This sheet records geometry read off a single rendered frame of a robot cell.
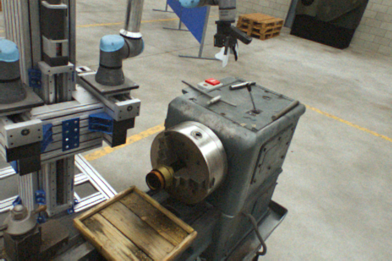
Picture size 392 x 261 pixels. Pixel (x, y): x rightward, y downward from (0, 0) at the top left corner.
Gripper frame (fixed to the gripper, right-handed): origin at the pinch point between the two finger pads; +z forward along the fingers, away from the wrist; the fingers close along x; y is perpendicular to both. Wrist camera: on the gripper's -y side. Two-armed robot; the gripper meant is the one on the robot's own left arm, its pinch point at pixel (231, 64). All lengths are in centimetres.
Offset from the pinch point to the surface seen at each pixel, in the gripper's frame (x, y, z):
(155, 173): 56, 6, 29
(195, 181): 49, -6, 33
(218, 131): 27.8, -6.0, 21.2
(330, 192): -157, -35, 155
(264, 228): -9, -15, 94
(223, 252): 26, -6, 85
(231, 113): 15.7, -6.3, 17.6
